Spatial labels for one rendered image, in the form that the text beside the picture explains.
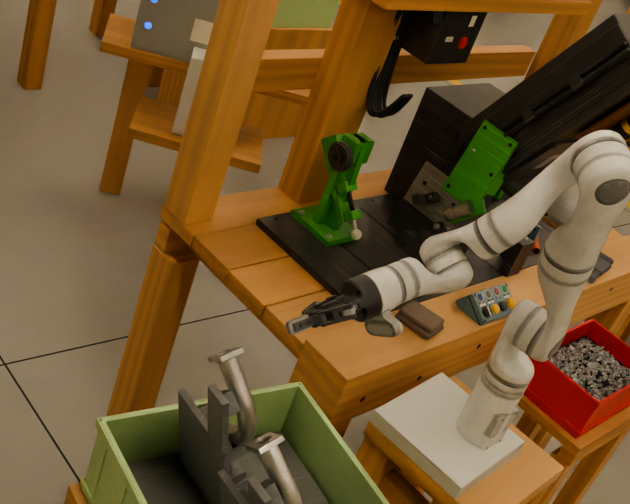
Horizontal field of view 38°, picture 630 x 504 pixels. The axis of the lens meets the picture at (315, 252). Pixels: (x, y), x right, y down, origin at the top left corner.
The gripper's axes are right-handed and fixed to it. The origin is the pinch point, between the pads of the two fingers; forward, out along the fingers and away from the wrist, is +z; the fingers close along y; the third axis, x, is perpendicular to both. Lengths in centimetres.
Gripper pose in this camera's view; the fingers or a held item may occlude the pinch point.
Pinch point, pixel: (298, 324)
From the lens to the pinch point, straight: 148.0
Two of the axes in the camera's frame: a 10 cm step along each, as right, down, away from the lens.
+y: 4.8, -0.3, -8.8
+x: 2.9, 9.5, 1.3
